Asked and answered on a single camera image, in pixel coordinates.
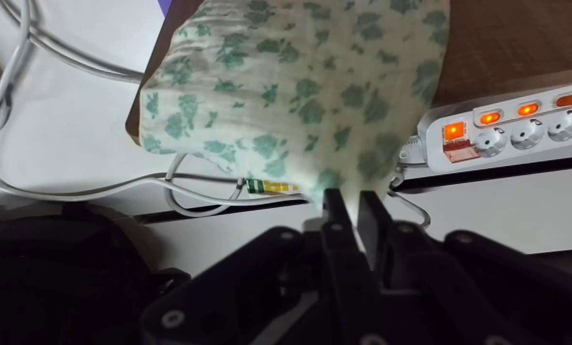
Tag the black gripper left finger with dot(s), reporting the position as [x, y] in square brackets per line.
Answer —
[337, 217]

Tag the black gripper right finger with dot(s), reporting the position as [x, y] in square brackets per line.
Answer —
[375, 217]

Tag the white towel with green print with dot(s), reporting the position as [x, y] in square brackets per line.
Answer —
[298, 78]

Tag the brown wooden stand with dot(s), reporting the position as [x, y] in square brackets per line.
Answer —
[510, 39]

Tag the white power strip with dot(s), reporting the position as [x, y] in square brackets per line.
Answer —
[523, 137]

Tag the purple mat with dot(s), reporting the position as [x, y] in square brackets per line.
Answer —
[164, 5]

